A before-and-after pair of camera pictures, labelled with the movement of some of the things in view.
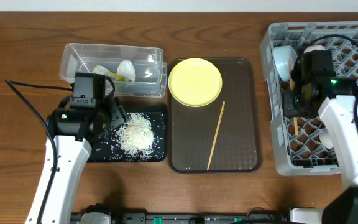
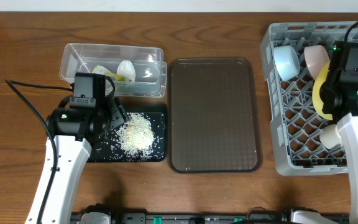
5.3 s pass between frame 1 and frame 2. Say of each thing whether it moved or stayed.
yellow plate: moved
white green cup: stayed
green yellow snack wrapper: stayed
